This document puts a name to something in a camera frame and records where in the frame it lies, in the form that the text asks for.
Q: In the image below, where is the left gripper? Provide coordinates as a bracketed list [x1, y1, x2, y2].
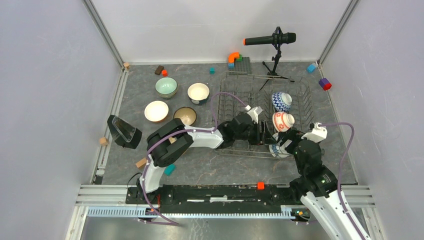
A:
[234, 120, 276, 147]

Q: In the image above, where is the red and white bowl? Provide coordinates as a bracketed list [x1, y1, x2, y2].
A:
[272, 111, 295, 132]

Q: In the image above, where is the teal and white bowl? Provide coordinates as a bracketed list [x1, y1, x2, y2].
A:
[187, 82, 210, 105]

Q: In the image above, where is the dark brown patterned bowl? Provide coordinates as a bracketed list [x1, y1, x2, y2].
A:
[173, 106, 197, 126]

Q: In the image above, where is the mint green flower bowl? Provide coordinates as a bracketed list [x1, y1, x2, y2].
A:
[155, 77, 178, 99]

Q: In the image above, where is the orange bowl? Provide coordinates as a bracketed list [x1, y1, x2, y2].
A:
[144, 100, 169, 123]

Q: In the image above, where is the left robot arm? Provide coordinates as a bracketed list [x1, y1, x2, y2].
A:
[137, 112, 276, 204]

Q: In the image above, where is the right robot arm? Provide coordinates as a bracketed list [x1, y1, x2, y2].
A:
[276, 124, 371, 240]

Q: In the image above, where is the blue floral white bowl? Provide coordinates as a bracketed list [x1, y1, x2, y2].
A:
[268, 139, 292, 158]

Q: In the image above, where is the blue zigzag pattern bowl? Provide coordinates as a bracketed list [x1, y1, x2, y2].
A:
[271, 92, 293, 113]

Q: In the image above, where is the small orange cube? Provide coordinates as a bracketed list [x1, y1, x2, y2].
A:
[256, 182, 265, 191]

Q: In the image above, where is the purple and red block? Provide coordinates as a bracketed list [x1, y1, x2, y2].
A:
[318, 78, 332, 91]

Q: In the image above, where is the light blue block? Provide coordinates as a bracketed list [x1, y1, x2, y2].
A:
[306, 62, 318, 73]

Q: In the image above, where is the grey building block baseplate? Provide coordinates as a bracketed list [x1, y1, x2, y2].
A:
[228, 57, 252, 76]

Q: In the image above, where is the green block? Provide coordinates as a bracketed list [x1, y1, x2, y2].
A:
[235, 54, 243, 62]

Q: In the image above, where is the orange curved block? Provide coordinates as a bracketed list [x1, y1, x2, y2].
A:
[227, 52, 240, 64]

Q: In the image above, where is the black microphone orange tip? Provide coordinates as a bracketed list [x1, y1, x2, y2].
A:
[243, 32, 297, 46]

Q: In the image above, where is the black microphone tripod stand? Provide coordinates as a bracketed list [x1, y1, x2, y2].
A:
[262, 26, 296, 82]

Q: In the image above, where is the teal block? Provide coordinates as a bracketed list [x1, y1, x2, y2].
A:
[164, 164, 176, 177]

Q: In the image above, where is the brown block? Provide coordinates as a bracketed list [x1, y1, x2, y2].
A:
[154, 65, 165, 76]

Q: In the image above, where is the tan wooden brick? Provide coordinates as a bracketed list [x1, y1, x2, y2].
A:
[135, 158, 148, 169]

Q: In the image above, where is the black clear-top box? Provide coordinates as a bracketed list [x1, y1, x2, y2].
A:
[107, 114, 143, 149]

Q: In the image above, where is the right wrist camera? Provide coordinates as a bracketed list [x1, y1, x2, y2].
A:
[301, 122, 328, 143]

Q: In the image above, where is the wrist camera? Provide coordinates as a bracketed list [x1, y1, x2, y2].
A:
[301, 122, 328, 143]
[244, 105, 263, 124]

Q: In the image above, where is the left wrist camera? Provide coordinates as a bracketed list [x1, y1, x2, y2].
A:
[244, 105, 263, 124]

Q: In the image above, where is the grey wire dish rack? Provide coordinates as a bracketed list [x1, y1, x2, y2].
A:
[209, 71, 322, 160]

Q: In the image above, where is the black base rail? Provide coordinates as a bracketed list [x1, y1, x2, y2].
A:
[125, 184, 302, 214]

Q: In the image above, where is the wooden cube at wall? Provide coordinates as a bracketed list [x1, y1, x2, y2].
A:
[99, 137, 109, 147]

